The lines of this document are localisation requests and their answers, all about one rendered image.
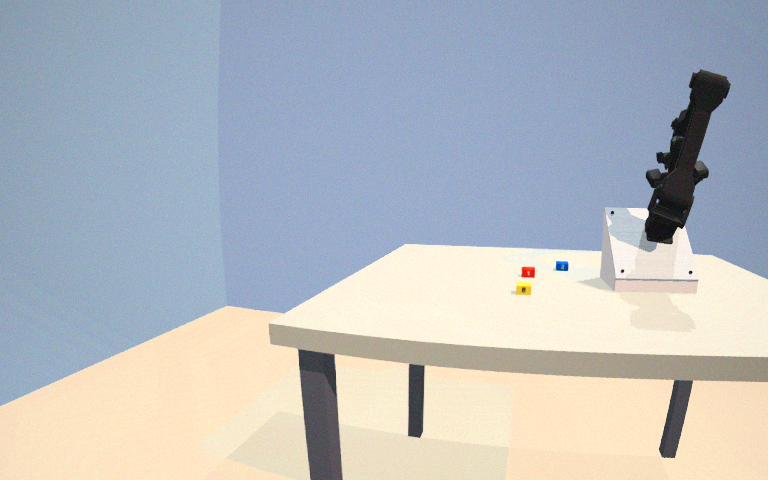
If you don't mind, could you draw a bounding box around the yellow block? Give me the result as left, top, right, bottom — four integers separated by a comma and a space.
516, 282, 531, 295

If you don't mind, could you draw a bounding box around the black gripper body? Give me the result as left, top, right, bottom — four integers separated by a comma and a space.
646, 153, 709, 188

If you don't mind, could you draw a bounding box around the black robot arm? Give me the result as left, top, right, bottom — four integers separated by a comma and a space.
645, 69, 731, 244

